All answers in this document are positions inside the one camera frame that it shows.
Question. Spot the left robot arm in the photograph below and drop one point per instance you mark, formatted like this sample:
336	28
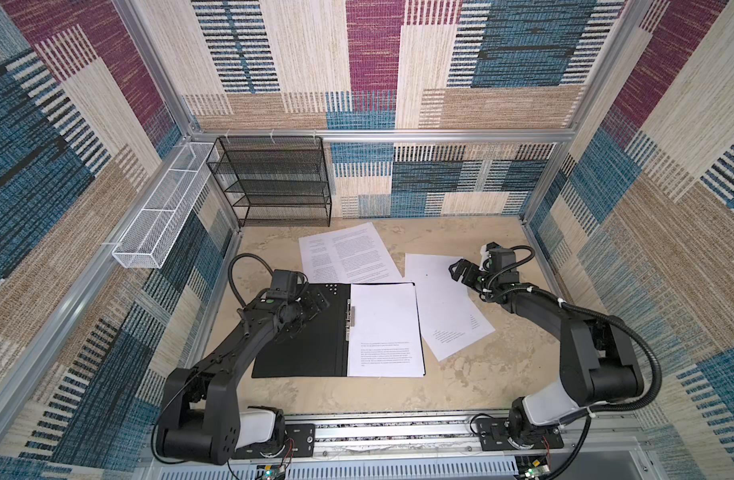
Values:
201	419

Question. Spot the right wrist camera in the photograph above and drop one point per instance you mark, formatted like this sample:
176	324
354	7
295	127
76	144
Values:
496	257

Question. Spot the white wire mesh basket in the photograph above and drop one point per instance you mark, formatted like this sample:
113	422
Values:
147	242

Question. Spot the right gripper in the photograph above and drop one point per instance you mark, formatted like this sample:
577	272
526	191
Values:
468	278

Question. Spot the orange black file folder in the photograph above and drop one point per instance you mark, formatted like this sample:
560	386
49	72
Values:
319	350

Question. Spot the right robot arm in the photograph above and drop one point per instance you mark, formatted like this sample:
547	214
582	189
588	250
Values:
604	365

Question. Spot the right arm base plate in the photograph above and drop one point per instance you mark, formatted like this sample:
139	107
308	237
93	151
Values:
500	434

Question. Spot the black wire mesh shelf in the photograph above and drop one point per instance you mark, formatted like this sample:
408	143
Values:
273	181

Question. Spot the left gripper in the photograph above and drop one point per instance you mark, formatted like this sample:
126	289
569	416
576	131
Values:
313	309

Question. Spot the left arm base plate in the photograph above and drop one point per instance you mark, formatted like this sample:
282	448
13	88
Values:
296	441

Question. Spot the blank-side white sheet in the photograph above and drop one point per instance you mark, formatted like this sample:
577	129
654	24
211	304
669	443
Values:
449	319

